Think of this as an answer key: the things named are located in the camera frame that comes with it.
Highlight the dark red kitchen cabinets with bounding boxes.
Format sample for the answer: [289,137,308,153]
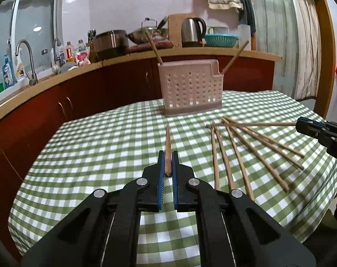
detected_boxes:
[0,58,162,261]

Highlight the chrome kitchen faucet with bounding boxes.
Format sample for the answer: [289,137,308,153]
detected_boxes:
[15,39,39,87]

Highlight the green checked tablecloth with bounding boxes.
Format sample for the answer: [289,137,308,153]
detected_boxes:
[8,91,337,266]

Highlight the chopstick in holder right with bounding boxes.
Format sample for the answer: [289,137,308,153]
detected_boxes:
[221,40,249,75]

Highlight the chopstick in holder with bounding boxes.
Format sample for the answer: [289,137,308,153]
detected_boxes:
[144,30,164,65]
[221,40,249,75]

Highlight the striped door curtain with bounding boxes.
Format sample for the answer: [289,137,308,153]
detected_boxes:
[251,0,322,100]

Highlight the white translucent container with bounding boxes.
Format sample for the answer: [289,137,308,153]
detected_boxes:
[238,24,251,51]

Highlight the dark hanging cloth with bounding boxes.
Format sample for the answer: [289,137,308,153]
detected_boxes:
[239,0,256,37]

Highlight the pink perforated utensil holder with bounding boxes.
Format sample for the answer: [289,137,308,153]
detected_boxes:
[158,59,224,117]

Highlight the teal plastic colander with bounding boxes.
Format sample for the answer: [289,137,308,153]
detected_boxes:
[204,34,239,48]

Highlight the white green mug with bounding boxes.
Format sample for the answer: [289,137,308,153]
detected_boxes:
[207,26,229,34]

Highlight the stainless electric kettle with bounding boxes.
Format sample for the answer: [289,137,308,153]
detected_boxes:
[181,17,207,48]

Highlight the white spray bottle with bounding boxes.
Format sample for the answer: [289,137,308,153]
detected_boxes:
[15,49,26,82]

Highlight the blue dish soap bottle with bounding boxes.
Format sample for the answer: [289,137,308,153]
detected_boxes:
[2,54,15,88]

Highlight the chopstick in holder left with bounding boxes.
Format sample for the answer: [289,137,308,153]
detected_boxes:
[144,30,164,65]

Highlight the red white snack bag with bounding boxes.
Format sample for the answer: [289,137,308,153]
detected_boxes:
[75,47,91,67]

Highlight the orange oil bottle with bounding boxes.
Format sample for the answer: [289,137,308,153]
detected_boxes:
[65,41,76,63]

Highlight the black rice cooker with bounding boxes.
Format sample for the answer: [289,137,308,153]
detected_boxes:
[93,30,129,61]

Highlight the red induction cooker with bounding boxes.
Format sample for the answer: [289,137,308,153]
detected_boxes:
[127,40,175,54]

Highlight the wooden cutting board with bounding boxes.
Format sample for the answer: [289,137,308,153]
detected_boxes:
[168,13,196,48]

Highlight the knife block with knives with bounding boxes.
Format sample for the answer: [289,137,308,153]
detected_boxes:
[86,29,97,63]

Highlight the steel wok with lid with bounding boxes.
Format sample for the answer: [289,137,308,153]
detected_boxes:
[127,16,169,45]

